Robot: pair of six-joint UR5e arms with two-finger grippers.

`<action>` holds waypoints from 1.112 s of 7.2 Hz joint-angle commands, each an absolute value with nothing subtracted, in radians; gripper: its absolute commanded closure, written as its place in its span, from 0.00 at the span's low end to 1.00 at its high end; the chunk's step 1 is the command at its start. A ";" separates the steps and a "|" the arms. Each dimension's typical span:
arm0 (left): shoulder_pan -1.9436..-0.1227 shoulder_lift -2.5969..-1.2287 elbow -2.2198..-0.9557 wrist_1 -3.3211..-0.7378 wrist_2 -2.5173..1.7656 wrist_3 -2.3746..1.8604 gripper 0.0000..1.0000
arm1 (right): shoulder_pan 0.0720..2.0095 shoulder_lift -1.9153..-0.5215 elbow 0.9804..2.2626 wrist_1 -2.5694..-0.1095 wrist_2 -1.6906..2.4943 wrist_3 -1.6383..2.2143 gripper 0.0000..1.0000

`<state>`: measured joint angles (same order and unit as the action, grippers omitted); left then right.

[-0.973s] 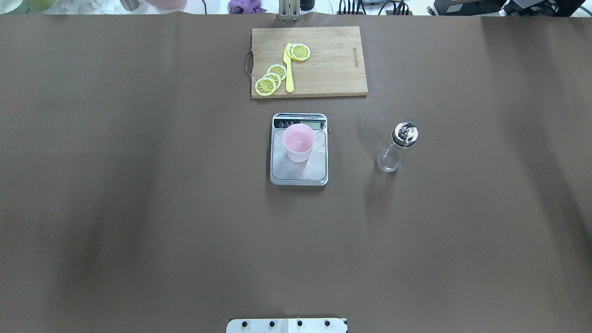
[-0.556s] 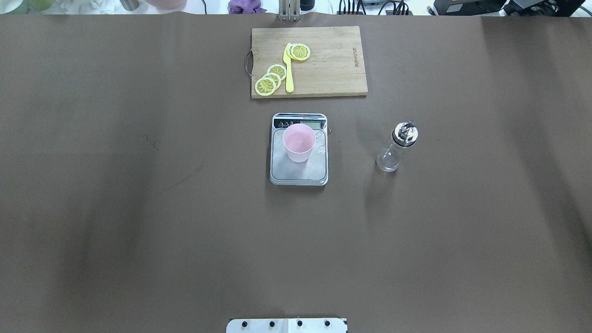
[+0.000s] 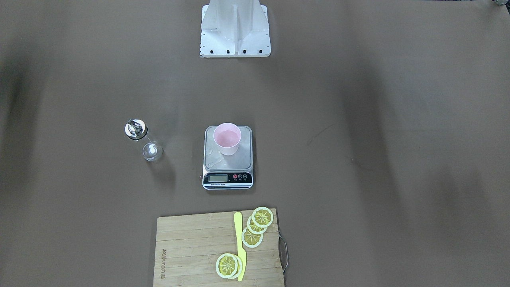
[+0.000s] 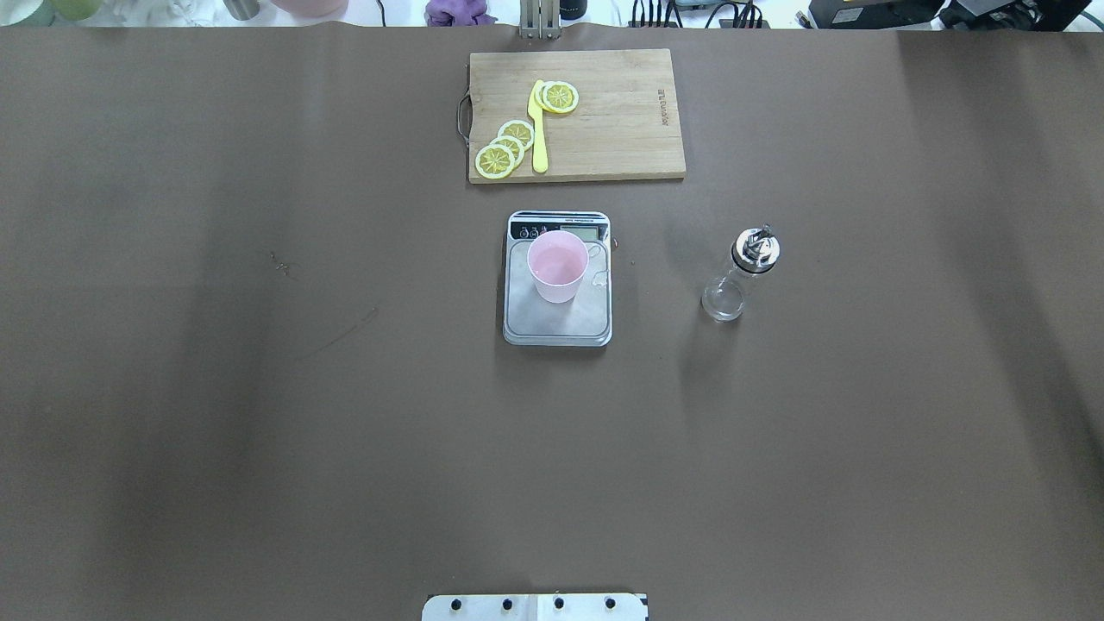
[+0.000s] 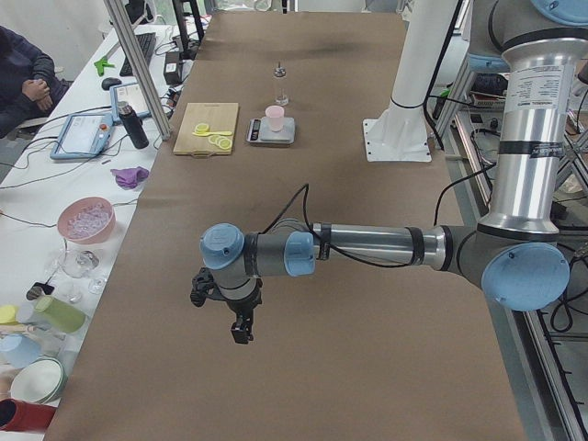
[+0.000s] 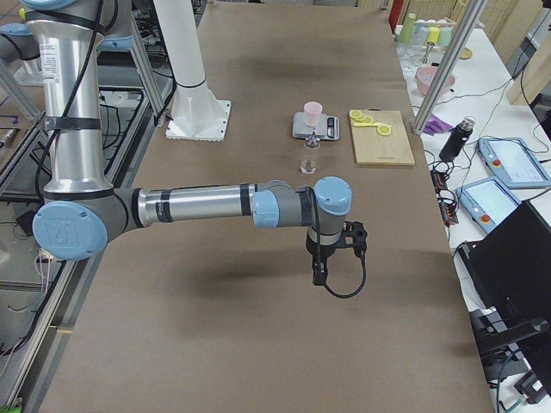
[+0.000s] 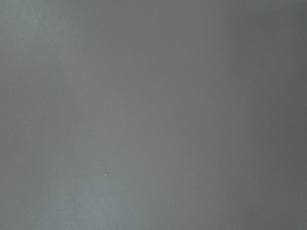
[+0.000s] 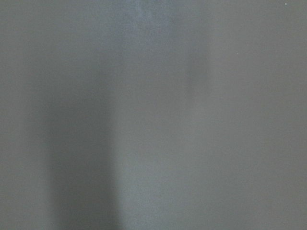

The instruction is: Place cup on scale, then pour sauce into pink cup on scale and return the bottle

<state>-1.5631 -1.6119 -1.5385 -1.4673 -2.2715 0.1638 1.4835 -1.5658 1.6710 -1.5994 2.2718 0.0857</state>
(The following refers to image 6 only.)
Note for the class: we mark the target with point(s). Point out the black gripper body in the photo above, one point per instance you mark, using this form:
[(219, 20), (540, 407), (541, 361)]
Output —
[(325, 254)]

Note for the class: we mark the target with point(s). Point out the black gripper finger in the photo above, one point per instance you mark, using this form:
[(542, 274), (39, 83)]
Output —
[(319, 271)]

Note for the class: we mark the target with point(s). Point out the glass sauce bottle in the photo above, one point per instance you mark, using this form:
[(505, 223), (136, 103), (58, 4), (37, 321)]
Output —
[(310, 154)]

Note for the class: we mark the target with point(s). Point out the pink plastic cup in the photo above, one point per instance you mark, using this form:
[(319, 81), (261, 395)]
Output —
[(312, 112)]

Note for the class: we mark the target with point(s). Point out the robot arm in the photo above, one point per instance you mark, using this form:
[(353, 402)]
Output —
[(82, 211), (18, 43)]

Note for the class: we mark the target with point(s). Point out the digital kitchen scale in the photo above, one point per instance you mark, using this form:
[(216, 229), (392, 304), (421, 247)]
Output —
[(327, 128)]

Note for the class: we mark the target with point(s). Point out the green cup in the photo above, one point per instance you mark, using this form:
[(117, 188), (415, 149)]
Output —
[(405, 34)]

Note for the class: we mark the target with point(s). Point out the yellow cup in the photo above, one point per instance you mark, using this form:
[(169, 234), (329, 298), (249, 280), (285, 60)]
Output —
[(433, 36)]

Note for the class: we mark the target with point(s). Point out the wooden cutting board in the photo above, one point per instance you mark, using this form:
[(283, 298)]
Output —
[(370, 148)]

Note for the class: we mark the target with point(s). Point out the black power strip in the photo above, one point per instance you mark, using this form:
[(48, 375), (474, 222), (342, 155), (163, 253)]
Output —
[(445, 198)]

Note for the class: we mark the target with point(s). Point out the yellow plastic knife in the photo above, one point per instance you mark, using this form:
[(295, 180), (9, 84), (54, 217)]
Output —
[(376, 124)]

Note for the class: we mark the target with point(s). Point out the purple cloth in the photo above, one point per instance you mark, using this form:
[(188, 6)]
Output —
[(435, 125)]

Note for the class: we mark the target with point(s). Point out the black thermos bottle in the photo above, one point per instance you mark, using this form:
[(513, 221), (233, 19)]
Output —
[(457, 139)]

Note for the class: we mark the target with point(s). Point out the black monitor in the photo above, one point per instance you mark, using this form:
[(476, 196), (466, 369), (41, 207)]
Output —
[(510, 270)]

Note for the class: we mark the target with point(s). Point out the blue teach pendant tablet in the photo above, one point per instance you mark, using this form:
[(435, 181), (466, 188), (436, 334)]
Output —
[(513, 163)]

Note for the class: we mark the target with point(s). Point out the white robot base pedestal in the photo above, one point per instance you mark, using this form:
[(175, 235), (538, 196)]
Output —
[(196, 113)]

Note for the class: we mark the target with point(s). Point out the aluminium frame post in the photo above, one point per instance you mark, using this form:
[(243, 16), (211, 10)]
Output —
[(462, 33)]

